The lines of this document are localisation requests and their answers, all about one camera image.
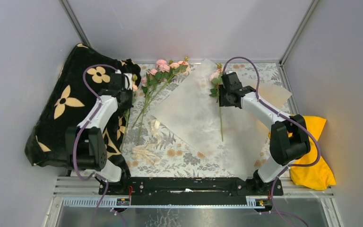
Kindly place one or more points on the single pink flower stem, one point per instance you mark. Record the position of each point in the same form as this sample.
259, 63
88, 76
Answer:
215, 80

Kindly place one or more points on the cream ribbon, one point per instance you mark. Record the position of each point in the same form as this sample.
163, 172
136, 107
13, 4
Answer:
144, 151

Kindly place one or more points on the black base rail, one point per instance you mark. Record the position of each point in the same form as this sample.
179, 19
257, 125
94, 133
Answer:
198, 191

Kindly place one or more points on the black flower-pattern blanket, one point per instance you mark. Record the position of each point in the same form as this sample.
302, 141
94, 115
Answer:
71, 100

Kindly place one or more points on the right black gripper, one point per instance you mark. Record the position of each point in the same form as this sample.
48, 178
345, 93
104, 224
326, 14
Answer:
222, 101

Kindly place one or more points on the floral tablecloth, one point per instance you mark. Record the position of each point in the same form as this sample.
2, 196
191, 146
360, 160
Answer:
171, 150

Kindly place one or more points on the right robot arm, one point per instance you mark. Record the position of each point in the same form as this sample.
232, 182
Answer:
289, 140

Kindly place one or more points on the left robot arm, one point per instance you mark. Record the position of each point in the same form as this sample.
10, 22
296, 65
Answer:
85, 142

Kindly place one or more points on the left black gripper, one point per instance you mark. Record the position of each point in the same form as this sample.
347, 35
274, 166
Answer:
129, 104

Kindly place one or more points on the pink fake flower bouquet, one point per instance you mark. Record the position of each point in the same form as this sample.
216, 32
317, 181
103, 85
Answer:
154, 81

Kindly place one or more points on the white wrapping paper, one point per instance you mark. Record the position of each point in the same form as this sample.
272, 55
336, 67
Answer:
192, 115

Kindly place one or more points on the yellow cloth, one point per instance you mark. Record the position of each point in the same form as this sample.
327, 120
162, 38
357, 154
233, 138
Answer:
319, 176

